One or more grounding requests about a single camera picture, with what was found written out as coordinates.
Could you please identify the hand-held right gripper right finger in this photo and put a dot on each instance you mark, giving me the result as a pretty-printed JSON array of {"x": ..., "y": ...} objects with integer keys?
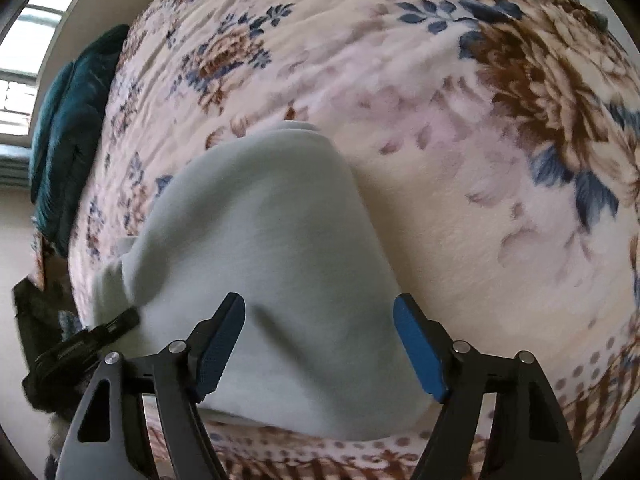
[{"x": 420, "y": 355}]

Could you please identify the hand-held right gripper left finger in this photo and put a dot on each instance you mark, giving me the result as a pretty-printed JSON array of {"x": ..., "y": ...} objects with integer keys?
[{"x": 220, "y": 350}]

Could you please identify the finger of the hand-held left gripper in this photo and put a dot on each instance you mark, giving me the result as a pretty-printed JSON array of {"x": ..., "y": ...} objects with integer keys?
[{"x": 117, "y": 322}]

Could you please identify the light green fleece pants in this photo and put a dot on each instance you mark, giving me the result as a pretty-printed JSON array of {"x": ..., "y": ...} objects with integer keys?
[{"x": 280, "y": 240}]

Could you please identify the orange wooden desk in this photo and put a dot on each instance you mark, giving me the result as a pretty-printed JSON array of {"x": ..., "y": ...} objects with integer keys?
[{"x": 41, "y": 265}]

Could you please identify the teal folded quilt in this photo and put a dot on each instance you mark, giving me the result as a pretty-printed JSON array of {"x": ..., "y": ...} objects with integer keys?
[{"x": 85, "y": 135}]

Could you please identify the floral bed blanket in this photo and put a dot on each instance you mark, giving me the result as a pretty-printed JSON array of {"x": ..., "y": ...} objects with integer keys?
[{"x": 400, "y": 160}]

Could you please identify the teal velvet pillow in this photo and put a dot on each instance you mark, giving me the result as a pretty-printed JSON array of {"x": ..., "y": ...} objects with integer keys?
[{"x": 50, "y": 125}]

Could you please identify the window with white frame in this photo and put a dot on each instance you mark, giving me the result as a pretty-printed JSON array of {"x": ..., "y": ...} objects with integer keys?
[{"x": 35, "y": 60}]

